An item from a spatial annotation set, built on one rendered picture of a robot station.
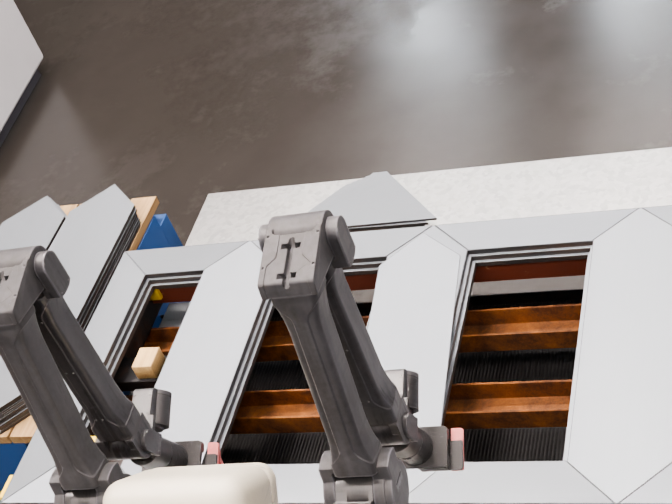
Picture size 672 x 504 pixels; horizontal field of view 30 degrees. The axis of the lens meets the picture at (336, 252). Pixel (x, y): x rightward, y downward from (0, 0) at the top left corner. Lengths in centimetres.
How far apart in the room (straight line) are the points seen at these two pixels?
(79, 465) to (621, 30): 333
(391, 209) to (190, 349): 59
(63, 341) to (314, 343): 43
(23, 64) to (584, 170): 339
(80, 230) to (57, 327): 139
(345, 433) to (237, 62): 382
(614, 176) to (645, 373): 71
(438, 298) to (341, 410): 95
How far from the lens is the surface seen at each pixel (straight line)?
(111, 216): 321
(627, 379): 232
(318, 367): 161
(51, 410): 182
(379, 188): 301
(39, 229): 331
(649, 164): 292
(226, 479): 167
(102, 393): 193
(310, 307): 155
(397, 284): 264
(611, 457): 221
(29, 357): 178
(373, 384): 176
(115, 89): 559
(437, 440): 200
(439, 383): 241
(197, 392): 261
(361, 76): 497
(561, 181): 293
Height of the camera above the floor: 256
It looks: 38 degrees down
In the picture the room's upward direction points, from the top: 22 degrees counter-clockwise
